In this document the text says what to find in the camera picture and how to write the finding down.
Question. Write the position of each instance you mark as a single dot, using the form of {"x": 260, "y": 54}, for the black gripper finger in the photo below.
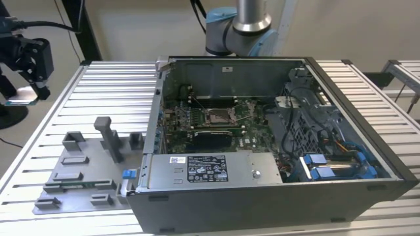
{"x": 40, "y": 91}

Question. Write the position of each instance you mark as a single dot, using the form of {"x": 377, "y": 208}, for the silver CPU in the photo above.
{"x": 22, "y": 94}

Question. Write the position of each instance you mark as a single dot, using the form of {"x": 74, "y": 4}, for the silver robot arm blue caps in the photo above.
{"x": 229, "y": 37}

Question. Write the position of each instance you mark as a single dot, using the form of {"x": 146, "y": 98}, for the black RAM slot bank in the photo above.
{"x": 216, "y": 128}
{"x": 213, "y": 98}

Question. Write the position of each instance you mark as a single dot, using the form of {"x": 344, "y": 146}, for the CPU socket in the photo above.
{"x": 220, "y": 120}

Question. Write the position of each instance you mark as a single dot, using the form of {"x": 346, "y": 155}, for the black round stand base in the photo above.
{"x": 14, "y": 118}

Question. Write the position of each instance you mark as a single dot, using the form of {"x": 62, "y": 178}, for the hard disk in blue carrier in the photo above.
{"x": 128, "y": 174}

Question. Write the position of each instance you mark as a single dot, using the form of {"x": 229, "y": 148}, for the grey parts rack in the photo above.
{"x": 85, "y": 196}

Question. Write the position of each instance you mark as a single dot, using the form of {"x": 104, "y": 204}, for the thin metal locking lever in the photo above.
{"x": 244, "y": 117}
{"x": 200, "y": 102}

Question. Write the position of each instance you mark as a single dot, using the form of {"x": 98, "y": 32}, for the silver power supply unit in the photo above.
{"x": 164, "y": 172}

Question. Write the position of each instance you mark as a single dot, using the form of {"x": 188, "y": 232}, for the black graphics card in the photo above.
{"x": 210, "y": 142}

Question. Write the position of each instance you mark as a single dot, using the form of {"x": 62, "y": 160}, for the green motherboard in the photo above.
{"x": 258, "y": 137}

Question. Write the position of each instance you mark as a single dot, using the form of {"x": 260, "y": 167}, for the black open PC case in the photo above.
{"x": 229, "y": 211}

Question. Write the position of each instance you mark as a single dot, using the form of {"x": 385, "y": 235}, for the black perforated drive cage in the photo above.
{"x": 301, "y": 137}

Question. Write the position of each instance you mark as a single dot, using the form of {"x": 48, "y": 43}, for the blue disk carrier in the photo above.
{"x": 322, "y": 173}
{"x": 313, "y": 158}

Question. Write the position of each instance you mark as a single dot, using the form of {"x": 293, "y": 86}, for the black box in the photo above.
{"x": 377, "y": 79}

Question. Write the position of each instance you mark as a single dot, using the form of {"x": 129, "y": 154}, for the aluminium slat side table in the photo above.
{"x": 406, "y": 71}

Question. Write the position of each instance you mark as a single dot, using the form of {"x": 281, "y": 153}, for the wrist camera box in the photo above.
{"x": 6, "y": 25}

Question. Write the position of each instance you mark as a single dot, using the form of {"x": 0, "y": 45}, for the black frame post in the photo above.
{"x": 88, "y": 44}

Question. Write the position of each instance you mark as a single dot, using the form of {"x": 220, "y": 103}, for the pale grey plastic bracket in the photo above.
{"x": 282, "y": 102}

